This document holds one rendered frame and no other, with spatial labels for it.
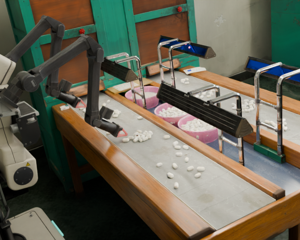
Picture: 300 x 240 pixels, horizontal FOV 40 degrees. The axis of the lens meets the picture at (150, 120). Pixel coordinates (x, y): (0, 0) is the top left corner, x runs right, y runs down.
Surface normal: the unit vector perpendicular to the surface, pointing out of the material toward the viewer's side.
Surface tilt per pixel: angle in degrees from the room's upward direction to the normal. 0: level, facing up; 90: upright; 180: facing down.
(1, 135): 90
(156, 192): 0
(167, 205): 0
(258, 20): 90
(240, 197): 0
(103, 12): 90
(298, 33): 90
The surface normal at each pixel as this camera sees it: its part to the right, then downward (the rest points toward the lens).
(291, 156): -0.87, 0.30
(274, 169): -0.13, -0.91
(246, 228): 0.48, 0.29
